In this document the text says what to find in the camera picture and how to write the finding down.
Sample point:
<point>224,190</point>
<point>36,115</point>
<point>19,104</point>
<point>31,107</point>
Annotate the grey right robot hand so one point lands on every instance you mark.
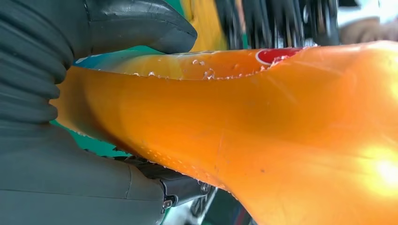
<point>77,186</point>

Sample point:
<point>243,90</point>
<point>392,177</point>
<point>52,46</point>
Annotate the yellow taped cardboard sheet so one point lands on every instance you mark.
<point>205,28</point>

